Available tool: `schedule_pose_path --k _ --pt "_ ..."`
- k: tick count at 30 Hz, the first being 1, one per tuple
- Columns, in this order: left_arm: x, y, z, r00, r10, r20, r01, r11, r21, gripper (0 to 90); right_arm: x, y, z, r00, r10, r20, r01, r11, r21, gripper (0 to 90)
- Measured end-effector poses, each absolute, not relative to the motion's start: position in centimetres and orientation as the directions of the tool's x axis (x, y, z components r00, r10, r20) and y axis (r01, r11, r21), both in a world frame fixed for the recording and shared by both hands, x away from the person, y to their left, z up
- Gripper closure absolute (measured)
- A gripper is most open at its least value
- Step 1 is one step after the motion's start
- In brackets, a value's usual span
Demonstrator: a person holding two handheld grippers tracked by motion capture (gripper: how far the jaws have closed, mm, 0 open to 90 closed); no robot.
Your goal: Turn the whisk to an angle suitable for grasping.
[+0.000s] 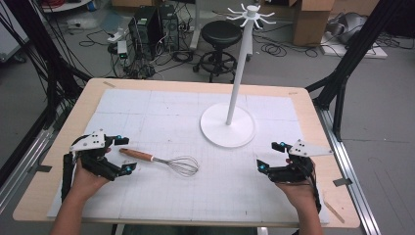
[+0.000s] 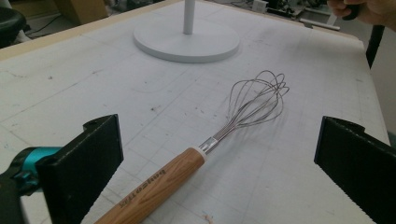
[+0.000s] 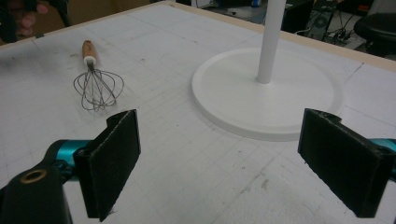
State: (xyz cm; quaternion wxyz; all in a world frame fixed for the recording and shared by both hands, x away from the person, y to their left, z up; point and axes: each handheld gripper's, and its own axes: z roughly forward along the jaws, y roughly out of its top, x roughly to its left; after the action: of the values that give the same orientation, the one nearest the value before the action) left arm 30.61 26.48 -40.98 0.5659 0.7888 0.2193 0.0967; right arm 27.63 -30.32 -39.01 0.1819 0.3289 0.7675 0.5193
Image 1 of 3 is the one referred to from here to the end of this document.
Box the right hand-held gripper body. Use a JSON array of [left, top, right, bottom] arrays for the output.
[[267, 139, 334, 184]]

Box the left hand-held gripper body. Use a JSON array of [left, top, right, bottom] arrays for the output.
[[69, 128, 117, 181]]

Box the wooden handled wire whisk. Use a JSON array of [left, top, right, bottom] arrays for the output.
[[118, 147, 201, 178]]

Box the white hook rack stand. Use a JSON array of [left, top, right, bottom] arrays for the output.
[[199, 3, 277, 149]]

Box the person's right hand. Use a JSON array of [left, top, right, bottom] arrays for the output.
[[274, 157, 319, 211]]

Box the person's left hand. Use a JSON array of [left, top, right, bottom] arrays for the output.
[[69, 147, 112, 198]]

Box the wooden table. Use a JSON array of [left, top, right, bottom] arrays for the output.
[[12, 77, 361, 229]]

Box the white grid mat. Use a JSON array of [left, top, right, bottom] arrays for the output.
[[47, 88, 331, 225]]

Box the thin wooden stick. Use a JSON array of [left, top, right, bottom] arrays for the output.
[[322, 199, 346, 225]]

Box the white adapter box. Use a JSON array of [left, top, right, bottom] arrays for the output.
[[116, 40, 129, 60]]

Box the white power strip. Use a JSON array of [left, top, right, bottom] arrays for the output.
[[107, 26, 130, 44]]

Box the large black computer tower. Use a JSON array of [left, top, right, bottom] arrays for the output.
[[127, 6, 163, 62]]

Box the small black computer tower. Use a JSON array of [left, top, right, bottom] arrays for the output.
[[158, 3, 181, 52]]

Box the tall cardboard box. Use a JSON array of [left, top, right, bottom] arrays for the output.
[[291, 0, 336, 47]]

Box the white floor board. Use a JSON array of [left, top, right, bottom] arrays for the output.
[[319, 31, 389, 60]]

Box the black round stool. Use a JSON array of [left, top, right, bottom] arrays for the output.
[[192, 20, 244, 83]]

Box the grey bag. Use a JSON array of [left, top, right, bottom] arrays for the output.
[[327, 12, 369, 45]]

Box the white pole stand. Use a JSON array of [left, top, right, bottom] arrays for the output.
[[189, 0, 203, 51]]

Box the flat cardboard box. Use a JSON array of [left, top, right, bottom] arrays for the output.
[[111, 0, 159, 9]]

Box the white round table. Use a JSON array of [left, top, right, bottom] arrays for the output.
[[40, 0, 93, 14]]

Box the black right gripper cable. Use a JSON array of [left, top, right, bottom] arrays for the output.
[[304, 159, 323, 213]]

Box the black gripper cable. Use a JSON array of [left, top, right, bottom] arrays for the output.
[[61, 135, 86, 204], [304, 159, 323, 213]]

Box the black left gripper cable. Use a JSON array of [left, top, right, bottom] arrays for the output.
[[61, 135, 86, 204]]

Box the aluminium rail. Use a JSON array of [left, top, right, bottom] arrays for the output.
[[314, 105, 382, 235], [0, 126, 56, 213]]

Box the black metal frame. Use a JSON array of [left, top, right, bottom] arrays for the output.
[[305, 0, 404, 142], [0, 0, 93, 188]]

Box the coiled black floor cable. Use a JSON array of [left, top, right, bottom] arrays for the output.
[[259, 42, 289, 59]]

